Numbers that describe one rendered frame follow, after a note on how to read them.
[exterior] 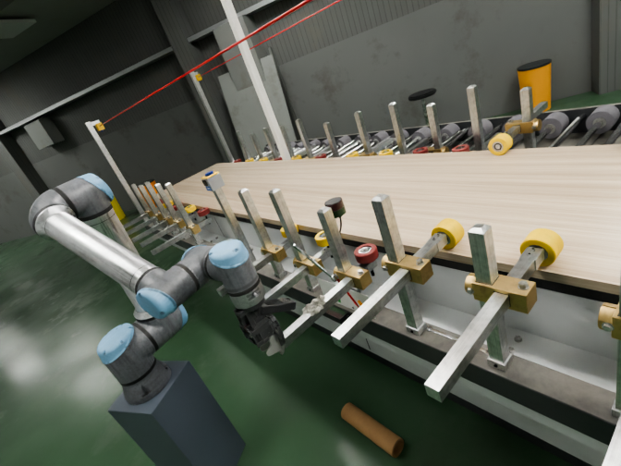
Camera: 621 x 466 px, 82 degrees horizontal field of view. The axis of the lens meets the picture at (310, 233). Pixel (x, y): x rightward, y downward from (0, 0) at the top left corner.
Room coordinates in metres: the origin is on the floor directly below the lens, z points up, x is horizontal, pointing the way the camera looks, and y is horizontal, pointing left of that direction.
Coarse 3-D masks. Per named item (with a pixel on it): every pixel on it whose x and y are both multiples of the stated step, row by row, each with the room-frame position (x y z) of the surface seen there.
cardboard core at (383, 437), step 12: (348, 408) 1.17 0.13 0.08; (348, 420) 1.13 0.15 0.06; (360, 420) 1.09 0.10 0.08; (372, 420) 1.07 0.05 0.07; (360, 432) 1.06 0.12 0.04; (372, 432) 1.02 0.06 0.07; (384, 432) 0.99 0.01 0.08; (384, 444) 0.95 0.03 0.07; (396, 444) 0.97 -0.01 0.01; (396, 456) 0.92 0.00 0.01
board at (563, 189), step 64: (192, 192) 3.00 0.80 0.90; (256, 192) 2.26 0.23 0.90; (320, 192) 1.80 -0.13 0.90; (384, 192) 1.47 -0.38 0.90; (448, 192) 1.24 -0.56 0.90; (512, 192) 1.06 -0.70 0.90; (576, 192) 0.92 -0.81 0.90; (448, 256) 0.87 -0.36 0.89; (512, 256) 0.75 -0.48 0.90; (576, 256) 0.66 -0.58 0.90
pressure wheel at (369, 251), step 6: (360, 246) 1.09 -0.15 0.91; (366, 246) 1.08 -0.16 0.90; (372, 246) 1.06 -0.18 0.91; (354, 252) 1.06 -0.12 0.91; (360, 252) 1.05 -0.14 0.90; (366, 252) 1.03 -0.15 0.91; (372, 252) 1.02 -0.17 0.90; (360, 258) 1.03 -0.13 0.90; (366, 258) 1.02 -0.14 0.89; (372, 258) 1.02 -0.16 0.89; (372, 270) 1.05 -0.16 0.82
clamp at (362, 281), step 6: (336, 270) 1.06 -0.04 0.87; (348, 270) 1.03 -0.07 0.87; (354, 270) 1.02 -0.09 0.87; (366, 270) 0.99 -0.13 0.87; (342, 276) 1.03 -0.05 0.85; (348, 276) 1.00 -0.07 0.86; (354, 276) 0.98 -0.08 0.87; (360, 276) 0.97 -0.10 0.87; (366, 276) 0.98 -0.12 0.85; (354, 282) 0.99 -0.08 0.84; (360, 282) 0.96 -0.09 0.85; (366, 282) 0.97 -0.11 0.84; (360, 288) 0.97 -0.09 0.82
